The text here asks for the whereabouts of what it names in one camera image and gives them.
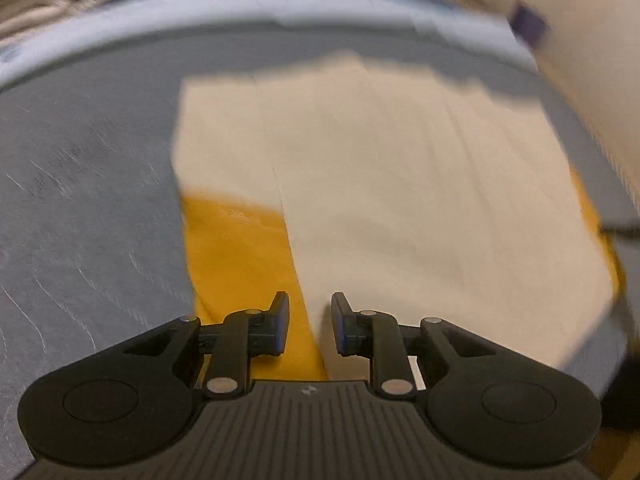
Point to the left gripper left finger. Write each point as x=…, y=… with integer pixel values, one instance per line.
x=243, y=336

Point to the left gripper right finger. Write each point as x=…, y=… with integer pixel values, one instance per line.
x=377, y=337

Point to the beige coat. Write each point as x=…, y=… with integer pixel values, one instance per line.
x=349, y=112

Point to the yellow garment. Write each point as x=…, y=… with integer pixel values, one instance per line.
x=518, y=260

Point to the light blue folded sheet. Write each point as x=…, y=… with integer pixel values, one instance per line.
x=473, y=31

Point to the purple bin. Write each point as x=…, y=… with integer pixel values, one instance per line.
x=528, y=25

